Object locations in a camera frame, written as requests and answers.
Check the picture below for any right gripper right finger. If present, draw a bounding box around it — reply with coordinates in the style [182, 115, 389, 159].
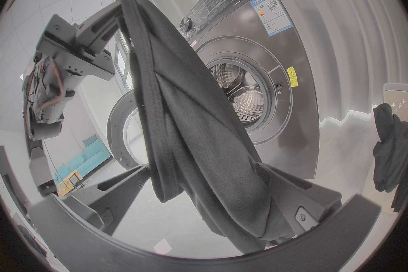
[255, 162, 341, 237]

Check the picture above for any heap of dark clothes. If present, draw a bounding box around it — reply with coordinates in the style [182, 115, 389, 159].
[372, 103, 408, 213]

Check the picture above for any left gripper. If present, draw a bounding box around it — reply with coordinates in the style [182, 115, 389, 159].
[36, 0, 125, 83]

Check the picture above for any grey washing machine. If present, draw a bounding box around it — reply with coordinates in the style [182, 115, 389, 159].
[178, 0, 323, 183]

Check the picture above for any cream laundry basket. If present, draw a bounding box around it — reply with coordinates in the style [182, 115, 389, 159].
[381, 83, 408, 217]

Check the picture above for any window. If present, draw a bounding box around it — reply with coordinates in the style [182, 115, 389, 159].
[113, 31, 135, 96]

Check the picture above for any black garment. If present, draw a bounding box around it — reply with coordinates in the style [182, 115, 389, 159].
[116, 0, 298, 257]

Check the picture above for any washing machine door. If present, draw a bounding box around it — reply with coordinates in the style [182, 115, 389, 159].
[106, 88, 153, 170]

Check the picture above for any white curtain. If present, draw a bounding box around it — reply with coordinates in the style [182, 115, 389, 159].
[123, 0, 403, 134]

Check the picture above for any wooden chair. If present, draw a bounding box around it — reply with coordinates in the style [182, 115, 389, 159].
[55, 170, 86, 197]

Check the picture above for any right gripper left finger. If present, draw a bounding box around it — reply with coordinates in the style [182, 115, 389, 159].
[62, 164, 152, 236]

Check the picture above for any turquoise sofa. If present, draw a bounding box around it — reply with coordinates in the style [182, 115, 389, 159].
[60, 134, 111, 183]

